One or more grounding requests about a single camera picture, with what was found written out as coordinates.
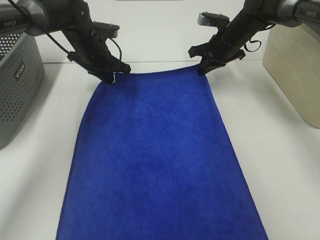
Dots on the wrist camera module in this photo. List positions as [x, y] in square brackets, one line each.
[212, 19]
[106, 30]

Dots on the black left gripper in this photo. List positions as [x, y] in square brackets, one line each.
[101, 64]

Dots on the grey perforated plastic basket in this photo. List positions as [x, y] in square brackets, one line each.
[21, 74]

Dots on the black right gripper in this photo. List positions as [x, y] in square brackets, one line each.
[214, 56]

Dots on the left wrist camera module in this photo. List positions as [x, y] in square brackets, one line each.
[106, 30]

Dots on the beige storage box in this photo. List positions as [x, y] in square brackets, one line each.
[292, 57]

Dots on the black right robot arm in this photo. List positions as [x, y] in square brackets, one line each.
[229, 43]

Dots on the blue microfibre towel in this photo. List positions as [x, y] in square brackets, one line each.
[153, 161]

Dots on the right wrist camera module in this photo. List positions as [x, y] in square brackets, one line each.
[212, 19]

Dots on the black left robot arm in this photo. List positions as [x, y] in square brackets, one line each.
[72, 18]

